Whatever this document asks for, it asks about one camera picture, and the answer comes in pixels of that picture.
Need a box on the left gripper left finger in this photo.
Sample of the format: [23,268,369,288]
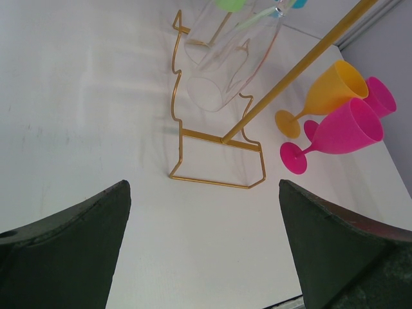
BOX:
[1,180,131,308]

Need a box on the cyan plastic wine glass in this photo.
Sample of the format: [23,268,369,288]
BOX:
[275,0,307,12]

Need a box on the front clear wine glass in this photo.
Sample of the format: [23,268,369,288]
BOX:
[187,1,287,112]

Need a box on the orange plastic wine glass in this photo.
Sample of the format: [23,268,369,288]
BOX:
[275,60,369,138]

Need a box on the clear wine glass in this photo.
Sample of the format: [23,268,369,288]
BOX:
[184,1,256,64]
[187,1,287,112]

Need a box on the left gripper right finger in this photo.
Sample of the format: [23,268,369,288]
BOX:
[279,180,411,308]

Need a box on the right aluminium frame post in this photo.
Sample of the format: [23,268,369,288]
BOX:
[334,0,404,51]

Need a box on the gold wire glass rack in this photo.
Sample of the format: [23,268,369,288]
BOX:
[169,0,376,189]

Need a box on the magenta wine glass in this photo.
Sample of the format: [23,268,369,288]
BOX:
[303,76,397,142]
[280,98,384,174]

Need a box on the green plastic wine glass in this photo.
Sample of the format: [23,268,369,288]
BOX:
[214,0,246,13]

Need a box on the rear clear wine glass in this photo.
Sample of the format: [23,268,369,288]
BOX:
[184,1,256,64]

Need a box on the aluminium front rail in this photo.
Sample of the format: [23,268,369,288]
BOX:
[264,295,306,309]

